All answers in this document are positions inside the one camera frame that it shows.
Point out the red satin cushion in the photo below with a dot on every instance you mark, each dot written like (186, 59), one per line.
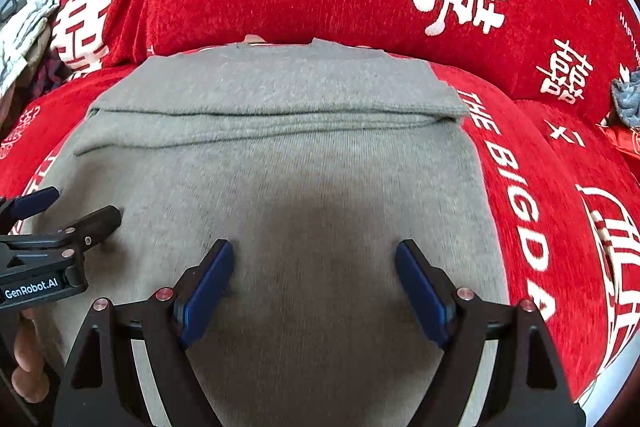
(625, 147)

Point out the white grey clothes pile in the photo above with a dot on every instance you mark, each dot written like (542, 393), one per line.
(25, 32)

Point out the black metal frame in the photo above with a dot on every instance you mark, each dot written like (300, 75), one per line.
(6, 7)

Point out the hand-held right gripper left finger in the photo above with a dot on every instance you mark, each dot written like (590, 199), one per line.
(207, 292)

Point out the person's left hand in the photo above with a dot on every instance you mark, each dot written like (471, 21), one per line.
(26, 344)

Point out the grey-blue fleece cloth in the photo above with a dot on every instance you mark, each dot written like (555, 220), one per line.
(627, 99)

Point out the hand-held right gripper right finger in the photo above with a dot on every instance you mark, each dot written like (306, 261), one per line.
(422, 297)

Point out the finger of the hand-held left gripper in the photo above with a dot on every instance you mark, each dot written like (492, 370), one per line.
(102, 219)
(35, 202)

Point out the grey knit sweater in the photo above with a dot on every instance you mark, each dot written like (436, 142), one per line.
(300, 157)

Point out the dark plaid cloth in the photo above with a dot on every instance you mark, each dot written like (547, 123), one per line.
(52, 72)

